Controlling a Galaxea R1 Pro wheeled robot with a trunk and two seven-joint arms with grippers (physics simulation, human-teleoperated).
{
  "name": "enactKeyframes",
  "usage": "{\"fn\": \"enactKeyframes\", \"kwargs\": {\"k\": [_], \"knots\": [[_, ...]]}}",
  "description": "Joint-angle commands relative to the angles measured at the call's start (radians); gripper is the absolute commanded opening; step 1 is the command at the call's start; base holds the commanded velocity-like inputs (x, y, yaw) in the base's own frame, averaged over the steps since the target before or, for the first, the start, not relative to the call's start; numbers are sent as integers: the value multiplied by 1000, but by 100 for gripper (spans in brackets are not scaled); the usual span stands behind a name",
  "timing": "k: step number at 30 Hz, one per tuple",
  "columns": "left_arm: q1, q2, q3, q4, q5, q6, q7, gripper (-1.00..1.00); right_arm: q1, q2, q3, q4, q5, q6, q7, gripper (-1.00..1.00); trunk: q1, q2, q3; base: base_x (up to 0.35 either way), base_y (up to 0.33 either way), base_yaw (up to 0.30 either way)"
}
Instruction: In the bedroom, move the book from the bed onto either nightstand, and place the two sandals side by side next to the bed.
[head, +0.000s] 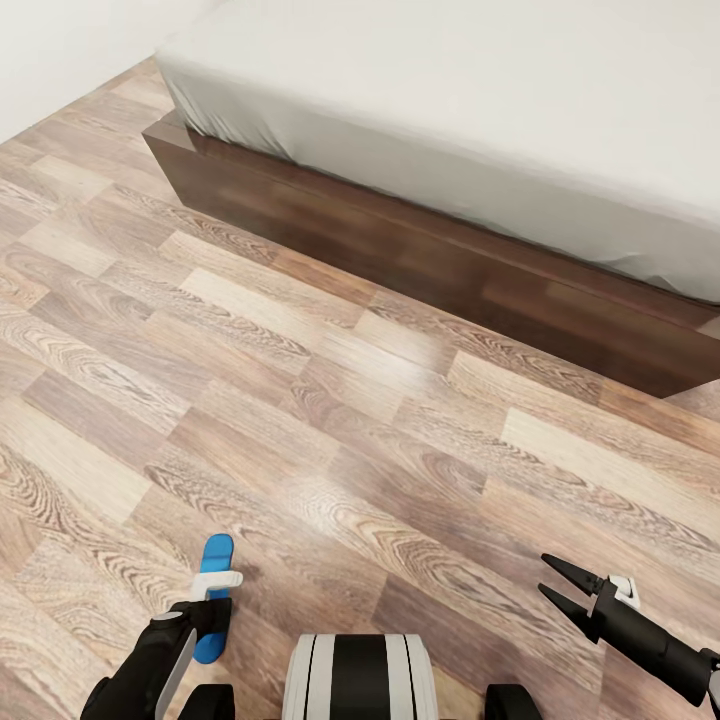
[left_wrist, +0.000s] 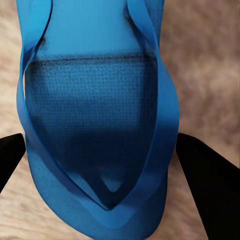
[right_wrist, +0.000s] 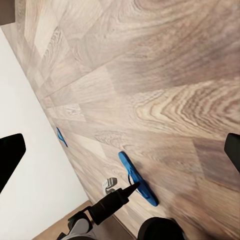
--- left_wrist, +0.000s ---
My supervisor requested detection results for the sandal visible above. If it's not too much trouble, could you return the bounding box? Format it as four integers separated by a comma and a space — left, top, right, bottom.
16, 0, 180, 240

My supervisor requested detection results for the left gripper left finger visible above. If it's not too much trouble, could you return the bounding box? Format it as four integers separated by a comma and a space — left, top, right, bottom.
0, 133, 27, 193

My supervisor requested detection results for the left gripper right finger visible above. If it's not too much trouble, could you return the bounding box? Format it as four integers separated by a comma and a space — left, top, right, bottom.
176, 133, 240, 240

